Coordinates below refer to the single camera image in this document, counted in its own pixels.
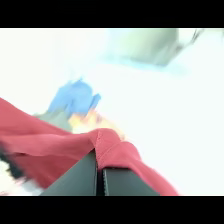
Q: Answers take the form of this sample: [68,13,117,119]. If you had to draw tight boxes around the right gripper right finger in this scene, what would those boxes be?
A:
[101,167,161,197]

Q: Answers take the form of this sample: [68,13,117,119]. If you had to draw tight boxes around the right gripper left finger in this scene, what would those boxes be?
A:
[40,148,99,197]

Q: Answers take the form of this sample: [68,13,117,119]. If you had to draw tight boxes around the red T-shirt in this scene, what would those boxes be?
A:
[0,97,179,197]

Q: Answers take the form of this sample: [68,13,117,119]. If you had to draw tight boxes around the cream garment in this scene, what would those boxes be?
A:
[70,110,126,140]

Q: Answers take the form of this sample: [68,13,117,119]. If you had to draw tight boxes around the blue garment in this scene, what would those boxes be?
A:
[47,77,102,118]

